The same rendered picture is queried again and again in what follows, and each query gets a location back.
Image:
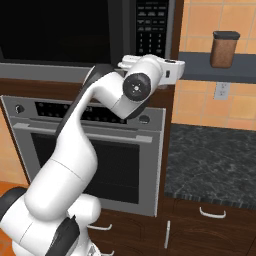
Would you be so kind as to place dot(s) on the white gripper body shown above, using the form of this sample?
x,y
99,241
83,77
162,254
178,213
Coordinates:
x,y
178,70

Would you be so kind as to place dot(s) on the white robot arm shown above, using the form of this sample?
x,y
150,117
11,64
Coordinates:
x,y
73,156

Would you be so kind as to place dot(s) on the black and silver microwave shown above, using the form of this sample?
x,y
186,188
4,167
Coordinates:
x,y
151,30

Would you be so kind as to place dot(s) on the oven door with glass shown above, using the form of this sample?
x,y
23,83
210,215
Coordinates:
x,y
116,173

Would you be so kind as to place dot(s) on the black microwave door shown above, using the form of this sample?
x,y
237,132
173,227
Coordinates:
x,y
56,30

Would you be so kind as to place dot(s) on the brown wooden cabinet door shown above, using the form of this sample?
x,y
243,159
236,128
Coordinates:
x,y
213,243

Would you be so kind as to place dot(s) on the brown jar with black lid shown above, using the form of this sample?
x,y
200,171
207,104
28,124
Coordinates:
x,y
222,51

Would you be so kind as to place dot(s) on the dark round oven knob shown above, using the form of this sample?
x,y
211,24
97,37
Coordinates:
x,y
144,119
19,108

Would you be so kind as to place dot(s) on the brown wooden tall cabinet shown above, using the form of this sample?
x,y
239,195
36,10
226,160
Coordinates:
x,y
33,88

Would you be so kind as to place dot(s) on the silver built-in oven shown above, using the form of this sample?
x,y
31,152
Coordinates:
x,y
28,117

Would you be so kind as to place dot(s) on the brown wooden drawer front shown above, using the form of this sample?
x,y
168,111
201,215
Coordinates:
x,y
136,231
240,216

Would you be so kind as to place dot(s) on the grey wall shelf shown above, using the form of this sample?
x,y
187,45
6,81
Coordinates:
x,y
206,71

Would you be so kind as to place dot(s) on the white wall outlet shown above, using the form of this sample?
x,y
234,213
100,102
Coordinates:
x,y
221,90

